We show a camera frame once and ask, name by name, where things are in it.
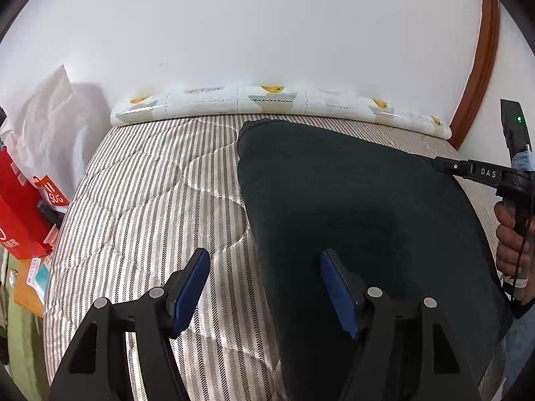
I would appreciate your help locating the pink cup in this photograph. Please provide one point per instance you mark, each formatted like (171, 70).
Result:
(52, 236)

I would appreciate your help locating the red paper bag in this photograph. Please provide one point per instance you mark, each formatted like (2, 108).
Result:
(16, 221)

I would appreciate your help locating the white plastic bag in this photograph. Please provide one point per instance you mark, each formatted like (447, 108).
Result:
(41, 125)

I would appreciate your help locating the person's right hand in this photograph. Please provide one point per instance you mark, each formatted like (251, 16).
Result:
(505, 246)

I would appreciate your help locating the dark bottle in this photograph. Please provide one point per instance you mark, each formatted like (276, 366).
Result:
(50, 213)

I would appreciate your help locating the person's leg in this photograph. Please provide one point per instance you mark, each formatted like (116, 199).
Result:
(520, 355)

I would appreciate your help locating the black shirt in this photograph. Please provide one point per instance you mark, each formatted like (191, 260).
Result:
(355, 196)

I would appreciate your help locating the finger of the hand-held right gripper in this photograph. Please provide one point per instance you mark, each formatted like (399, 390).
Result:
(468, 169)

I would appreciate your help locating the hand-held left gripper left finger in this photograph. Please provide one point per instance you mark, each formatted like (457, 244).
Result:
(190, 292)

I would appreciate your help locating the green blanket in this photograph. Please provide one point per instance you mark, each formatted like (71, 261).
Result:
(25, 351)

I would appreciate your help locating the teal box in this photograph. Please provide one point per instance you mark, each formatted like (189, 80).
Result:
(41, 282)

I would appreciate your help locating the brown wooden door frame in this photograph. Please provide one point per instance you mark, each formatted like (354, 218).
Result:
(480, 62)

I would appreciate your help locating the striped mattress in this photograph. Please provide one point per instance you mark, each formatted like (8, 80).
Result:
(146, 200)

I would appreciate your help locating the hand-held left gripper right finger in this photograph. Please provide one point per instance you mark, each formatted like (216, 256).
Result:
(340, 296)

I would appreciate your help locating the white duck print bumper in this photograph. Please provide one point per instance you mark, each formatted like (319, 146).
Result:
(200, 102)

